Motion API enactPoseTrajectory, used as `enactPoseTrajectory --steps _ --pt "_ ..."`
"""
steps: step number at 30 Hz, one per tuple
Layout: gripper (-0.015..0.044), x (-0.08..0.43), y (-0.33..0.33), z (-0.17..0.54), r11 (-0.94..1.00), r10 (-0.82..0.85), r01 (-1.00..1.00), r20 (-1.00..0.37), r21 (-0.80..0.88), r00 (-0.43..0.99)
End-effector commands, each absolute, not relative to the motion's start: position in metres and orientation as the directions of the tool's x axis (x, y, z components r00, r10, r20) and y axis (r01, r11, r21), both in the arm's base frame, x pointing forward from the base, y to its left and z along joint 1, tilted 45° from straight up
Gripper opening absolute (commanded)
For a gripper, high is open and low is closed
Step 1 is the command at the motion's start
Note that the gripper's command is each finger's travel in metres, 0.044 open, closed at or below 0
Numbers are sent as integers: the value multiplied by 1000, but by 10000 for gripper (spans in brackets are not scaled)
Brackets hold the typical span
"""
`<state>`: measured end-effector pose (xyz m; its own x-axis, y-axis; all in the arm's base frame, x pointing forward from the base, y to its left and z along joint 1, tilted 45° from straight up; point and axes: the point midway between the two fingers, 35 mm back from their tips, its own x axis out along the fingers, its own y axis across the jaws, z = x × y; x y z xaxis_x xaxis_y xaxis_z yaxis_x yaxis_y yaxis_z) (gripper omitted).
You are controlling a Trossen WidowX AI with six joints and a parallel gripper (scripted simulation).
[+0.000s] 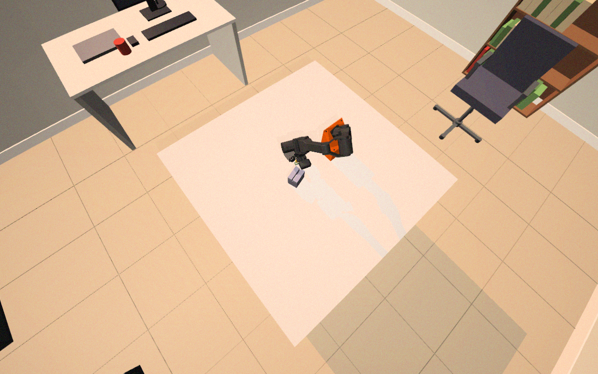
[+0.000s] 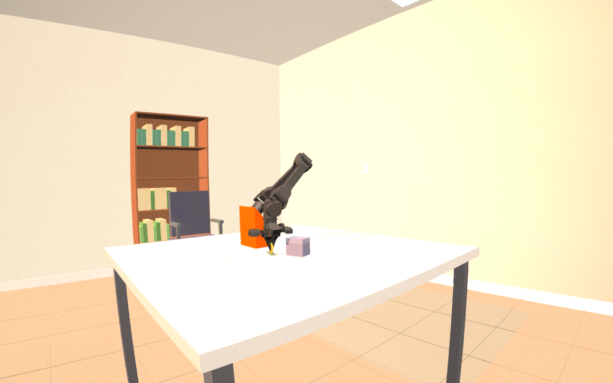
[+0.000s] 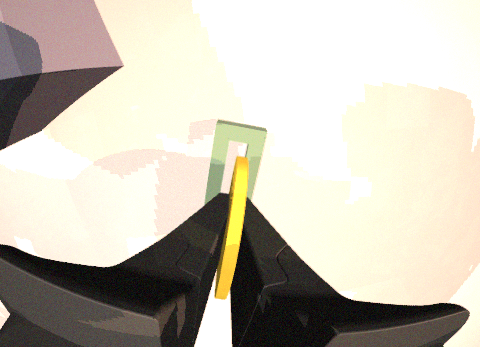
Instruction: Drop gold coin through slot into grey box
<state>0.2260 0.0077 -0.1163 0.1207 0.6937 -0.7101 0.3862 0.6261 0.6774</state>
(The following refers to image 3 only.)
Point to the gold coin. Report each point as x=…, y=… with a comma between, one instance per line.
x=227, y=262

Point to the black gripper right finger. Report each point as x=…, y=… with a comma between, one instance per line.
x=277, y=300

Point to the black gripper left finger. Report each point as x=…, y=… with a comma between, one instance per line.
x=156, y=298

